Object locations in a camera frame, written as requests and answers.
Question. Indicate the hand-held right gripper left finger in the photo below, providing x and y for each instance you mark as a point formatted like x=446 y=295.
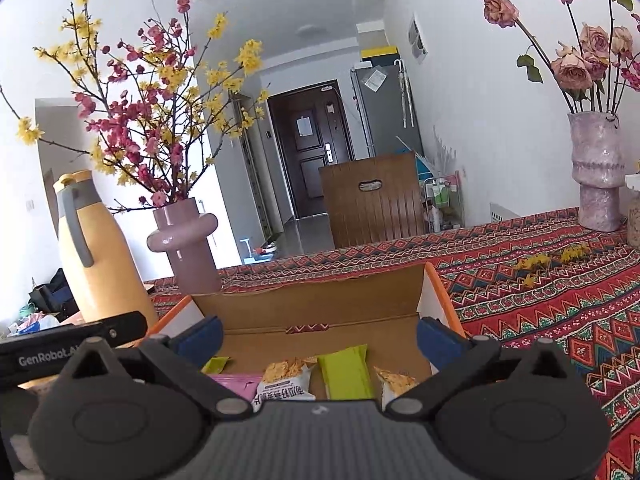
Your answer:
x=200 y=340

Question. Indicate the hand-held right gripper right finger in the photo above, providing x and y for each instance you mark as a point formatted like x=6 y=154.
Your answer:
x=440 y=340

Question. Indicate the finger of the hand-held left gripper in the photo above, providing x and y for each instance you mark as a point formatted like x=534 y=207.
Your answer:
x=125 y=329

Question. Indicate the short green snack packet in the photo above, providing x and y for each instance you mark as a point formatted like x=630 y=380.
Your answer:
x=216 y=364

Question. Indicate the pink snack packet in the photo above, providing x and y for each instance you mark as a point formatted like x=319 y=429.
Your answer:
x=235 y=385

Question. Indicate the white oat crisp packet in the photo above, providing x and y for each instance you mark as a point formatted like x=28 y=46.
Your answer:
x=285 y=382
x=395 y=385

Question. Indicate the long green snack packet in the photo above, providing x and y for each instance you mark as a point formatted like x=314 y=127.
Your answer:
x=345 y=372

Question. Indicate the red cardboard box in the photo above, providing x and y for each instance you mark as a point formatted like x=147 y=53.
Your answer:
x=300 y=305

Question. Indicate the yellow thermos jug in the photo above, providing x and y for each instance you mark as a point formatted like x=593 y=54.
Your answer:
x=115 y=270

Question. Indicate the black bag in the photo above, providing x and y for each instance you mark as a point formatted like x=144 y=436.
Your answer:
x=55 y=295

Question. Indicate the patterned red tablecloth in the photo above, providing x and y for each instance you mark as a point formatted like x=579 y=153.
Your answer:
x=540 y=310

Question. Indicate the fallen yellow petals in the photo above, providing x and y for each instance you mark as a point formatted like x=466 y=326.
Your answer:
x=535 y=261

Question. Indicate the rack with bottles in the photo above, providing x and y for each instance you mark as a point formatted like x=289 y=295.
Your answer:
x=445 y=205

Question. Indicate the wooden chair back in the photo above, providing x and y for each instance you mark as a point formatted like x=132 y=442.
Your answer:
x=372 y=210

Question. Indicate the white dried grass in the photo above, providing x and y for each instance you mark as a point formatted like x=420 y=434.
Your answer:
x=442 y=152

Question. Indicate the dark entrance door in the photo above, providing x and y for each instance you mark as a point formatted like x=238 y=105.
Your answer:
x=310 y=170

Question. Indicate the pink and yellow blossom branches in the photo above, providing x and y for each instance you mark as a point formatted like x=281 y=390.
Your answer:
x=160 y=110

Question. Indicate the grey refrigerator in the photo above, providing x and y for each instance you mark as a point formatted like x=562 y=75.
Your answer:
x=385 y=120

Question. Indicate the pink textured vase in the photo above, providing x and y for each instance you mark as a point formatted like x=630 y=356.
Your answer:
x=597 y=175

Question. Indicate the white paper sheet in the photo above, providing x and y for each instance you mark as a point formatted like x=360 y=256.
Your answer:
x=377 y=79
x=305 y=126

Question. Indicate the white umbrella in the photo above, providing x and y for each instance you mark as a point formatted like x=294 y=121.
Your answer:
x=404 y=95

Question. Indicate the yellow box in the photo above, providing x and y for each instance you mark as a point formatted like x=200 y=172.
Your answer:
x=380 y=53

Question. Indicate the dried pink roses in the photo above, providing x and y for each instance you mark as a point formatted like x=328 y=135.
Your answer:
x=580 y=60

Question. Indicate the white wall panel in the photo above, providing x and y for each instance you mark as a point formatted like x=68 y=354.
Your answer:
x=417 y=40

